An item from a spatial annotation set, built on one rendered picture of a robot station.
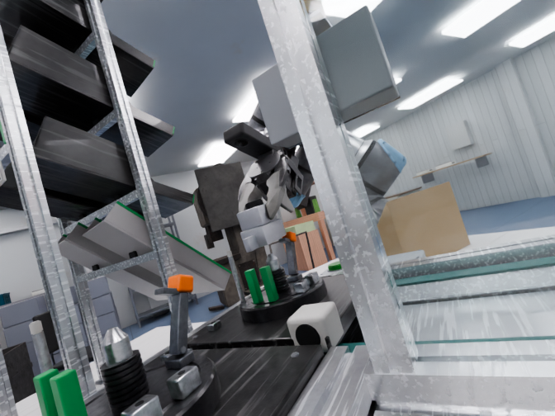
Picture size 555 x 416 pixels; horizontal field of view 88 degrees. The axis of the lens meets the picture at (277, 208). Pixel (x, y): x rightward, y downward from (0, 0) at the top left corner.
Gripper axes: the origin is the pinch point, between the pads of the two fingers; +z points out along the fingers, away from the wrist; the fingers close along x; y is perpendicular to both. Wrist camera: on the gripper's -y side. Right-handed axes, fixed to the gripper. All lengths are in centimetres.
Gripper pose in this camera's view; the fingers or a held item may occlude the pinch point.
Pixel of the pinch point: (255, 214)
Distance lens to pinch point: 46.0
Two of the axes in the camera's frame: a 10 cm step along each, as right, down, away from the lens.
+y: 5.6, 5.9, 5.9
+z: -1.3, 7.6, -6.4
